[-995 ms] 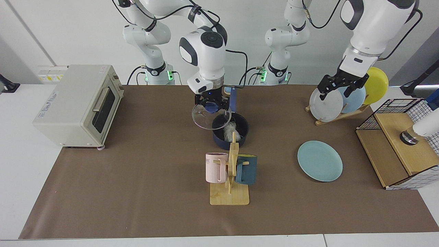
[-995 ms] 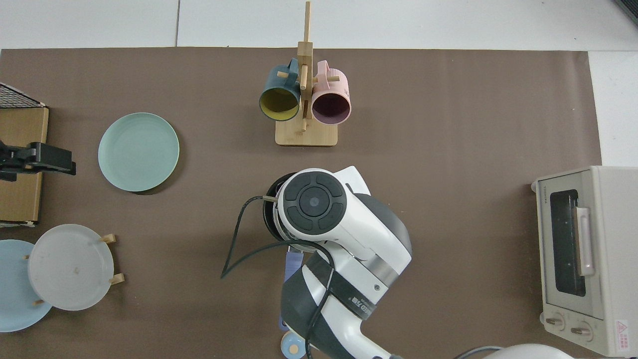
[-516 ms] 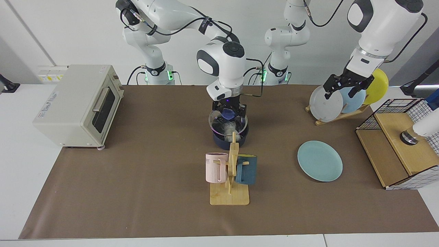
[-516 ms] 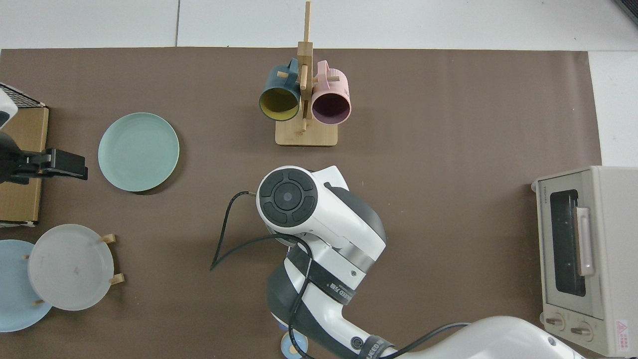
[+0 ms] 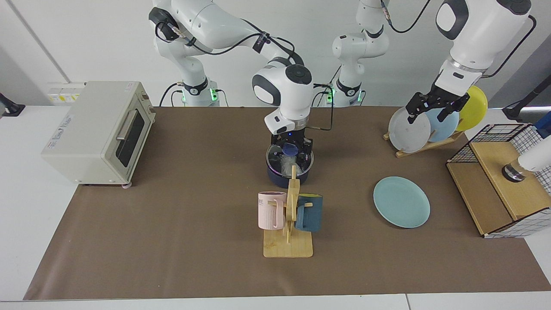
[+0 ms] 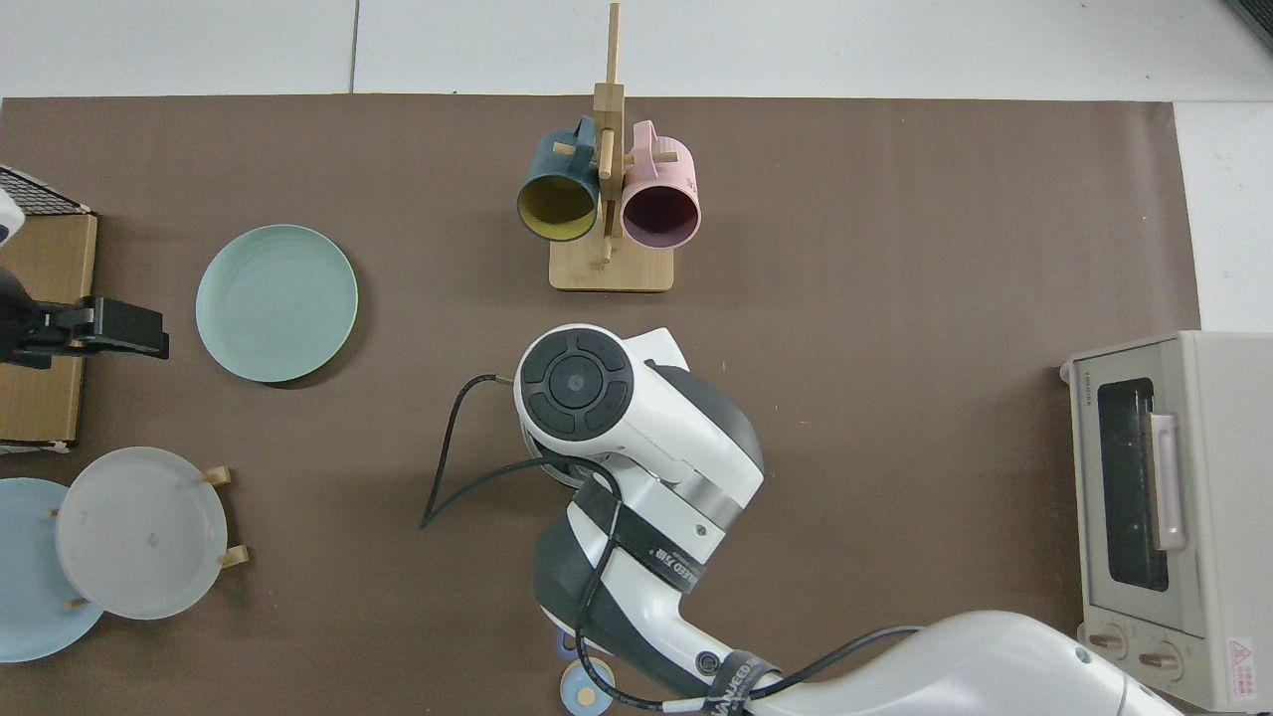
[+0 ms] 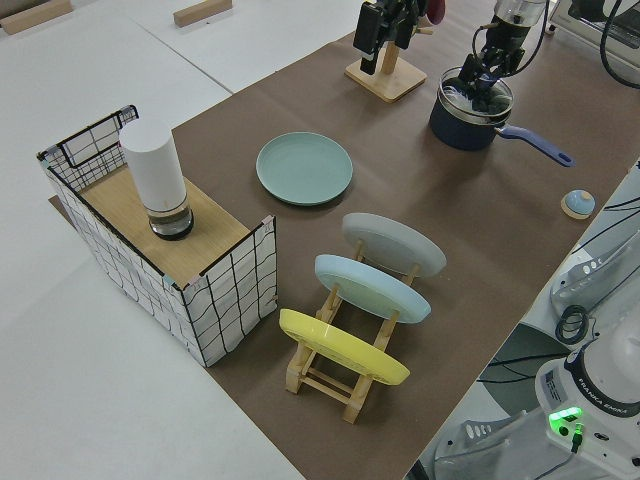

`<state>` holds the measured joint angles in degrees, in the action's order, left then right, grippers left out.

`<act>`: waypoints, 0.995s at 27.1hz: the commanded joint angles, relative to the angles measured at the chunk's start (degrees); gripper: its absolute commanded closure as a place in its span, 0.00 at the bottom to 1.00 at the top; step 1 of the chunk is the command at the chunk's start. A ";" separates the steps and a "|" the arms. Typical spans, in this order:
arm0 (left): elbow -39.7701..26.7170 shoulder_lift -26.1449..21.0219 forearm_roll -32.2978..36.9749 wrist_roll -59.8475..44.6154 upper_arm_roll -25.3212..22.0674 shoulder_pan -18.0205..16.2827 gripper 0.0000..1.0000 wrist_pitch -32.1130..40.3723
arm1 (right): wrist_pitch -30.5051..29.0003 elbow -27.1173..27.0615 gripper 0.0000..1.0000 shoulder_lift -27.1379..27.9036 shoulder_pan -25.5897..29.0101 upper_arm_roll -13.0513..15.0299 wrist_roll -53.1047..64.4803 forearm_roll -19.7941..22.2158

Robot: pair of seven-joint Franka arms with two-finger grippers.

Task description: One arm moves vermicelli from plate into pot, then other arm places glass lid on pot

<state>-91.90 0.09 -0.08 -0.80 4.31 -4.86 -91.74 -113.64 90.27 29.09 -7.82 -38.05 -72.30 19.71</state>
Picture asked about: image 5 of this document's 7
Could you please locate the white tube dark end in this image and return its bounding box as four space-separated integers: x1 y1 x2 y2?
501 138 551 183

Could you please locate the light blue plate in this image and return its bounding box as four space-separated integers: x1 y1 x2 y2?
426 108 460 143

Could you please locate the wooden plate rack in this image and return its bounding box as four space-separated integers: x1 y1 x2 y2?
383 130 465 158

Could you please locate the pale toaster oven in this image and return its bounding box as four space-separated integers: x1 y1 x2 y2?
41 81 156 189

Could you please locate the black base cable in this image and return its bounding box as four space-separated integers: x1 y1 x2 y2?
159 82 186 107

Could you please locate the pink mug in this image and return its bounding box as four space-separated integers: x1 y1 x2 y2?
257 191 287 230

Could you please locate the wire basket wooden floor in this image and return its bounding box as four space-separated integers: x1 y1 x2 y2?
446 123 551 239

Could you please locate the brown table cloth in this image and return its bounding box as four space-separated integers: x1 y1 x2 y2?
23 106 551 301

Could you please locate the white plate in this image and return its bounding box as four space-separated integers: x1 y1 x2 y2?
388 106 432 153

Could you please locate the glass lid blue knob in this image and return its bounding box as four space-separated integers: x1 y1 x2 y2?
266 144 315 178

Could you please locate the teal plate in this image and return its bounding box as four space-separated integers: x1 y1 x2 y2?
373 177 431 229

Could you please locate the dark blue pot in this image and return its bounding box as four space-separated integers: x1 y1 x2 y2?
266 146 315 189

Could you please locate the wooden mug stand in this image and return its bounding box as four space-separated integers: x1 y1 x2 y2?
263 165 314 258

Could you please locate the white wall socket strip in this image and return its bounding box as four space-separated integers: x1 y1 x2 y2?
46 83 87 105

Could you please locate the black mount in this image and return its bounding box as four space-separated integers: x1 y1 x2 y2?
0 93 25 118
502 74 551 121

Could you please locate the dark teal mug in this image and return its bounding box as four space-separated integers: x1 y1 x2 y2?
295 194 323 233

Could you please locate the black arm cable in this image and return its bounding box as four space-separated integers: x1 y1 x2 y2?
379 0 538 79
155 17 334 132

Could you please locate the yellow plate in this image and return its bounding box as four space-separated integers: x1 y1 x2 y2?
454 85 489 132

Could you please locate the white vermicelli bundle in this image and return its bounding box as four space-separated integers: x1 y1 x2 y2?
278 156 298 176

